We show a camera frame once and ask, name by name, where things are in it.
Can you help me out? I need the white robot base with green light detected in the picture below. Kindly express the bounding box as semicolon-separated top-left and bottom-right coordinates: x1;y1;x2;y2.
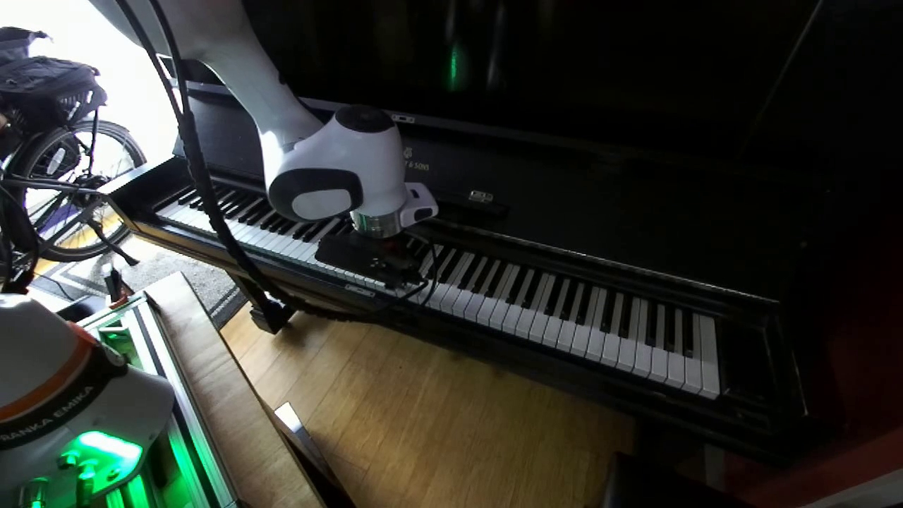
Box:
0;297;174;508

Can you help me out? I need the black upright piano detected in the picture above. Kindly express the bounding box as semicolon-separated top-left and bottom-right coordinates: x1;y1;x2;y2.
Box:
116;0;899;463

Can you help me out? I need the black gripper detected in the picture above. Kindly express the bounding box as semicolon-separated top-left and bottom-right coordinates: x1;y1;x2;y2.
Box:
315;225;419;288

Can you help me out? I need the bicycle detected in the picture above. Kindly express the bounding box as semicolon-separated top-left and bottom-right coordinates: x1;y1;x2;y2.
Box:
0;26;147;294

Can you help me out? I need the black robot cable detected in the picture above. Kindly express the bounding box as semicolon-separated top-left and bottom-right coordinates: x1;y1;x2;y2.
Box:
109;0;435;336

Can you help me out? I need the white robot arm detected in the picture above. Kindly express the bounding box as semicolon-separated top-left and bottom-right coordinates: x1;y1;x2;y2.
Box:
91;0;438;288

